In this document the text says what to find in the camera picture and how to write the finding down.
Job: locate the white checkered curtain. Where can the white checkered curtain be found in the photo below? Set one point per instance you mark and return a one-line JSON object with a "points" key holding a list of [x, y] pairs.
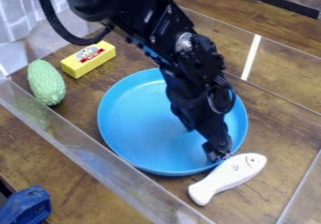
{"points": [[19, 18]]}

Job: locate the green bumpy toy gourd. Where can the green bumpy toy gourd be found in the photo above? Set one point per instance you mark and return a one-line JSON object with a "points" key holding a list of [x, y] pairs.
{"points": [[45, 82]]}

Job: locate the blue clamp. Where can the blue clamp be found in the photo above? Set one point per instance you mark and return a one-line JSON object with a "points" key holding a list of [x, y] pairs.
{"points": [[27, 206]]}

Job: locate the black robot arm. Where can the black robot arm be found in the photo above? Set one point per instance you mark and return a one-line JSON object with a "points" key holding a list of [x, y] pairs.
{"points": [[190, 63]]}

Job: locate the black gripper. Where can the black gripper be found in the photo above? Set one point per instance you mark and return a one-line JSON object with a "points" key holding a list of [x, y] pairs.
{"points": [[199, 106]]}

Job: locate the yellow rectangular block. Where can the yellow rectangular block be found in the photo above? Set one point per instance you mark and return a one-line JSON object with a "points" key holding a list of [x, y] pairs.
{"points": [[87, 59]]}

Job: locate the clear acrylic barrier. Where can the clear acrylic barrier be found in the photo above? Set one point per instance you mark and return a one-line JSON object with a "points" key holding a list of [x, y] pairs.
{"points": [[51, 146]]}

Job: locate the blue round tray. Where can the blue round tray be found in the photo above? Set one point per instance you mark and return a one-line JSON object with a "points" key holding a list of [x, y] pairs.
{"points": [[143, 132]]}

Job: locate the white toy fish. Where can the white toy fish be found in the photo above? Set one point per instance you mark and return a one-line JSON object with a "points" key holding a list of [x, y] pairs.
{"points": [[233, 172]]}

